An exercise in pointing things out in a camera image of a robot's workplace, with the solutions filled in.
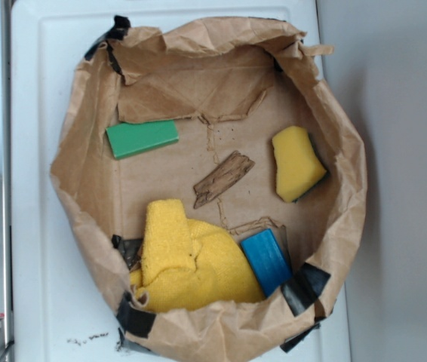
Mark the brown wood chip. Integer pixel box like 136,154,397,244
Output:
193,151,255,209

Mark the brown paper bag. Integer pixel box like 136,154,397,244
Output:
51,17,367,361

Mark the blue wooden block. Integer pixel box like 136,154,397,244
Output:
241,229,293,297

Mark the yellow sponge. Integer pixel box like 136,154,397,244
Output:
272,126,327,203

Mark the yellow cloth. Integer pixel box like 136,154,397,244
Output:
130,199,264,313

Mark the green wooden block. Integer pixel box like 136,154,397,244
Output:
106,120,179,160

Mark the black tape strip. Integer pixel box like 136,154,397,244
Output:
280,262,331,317

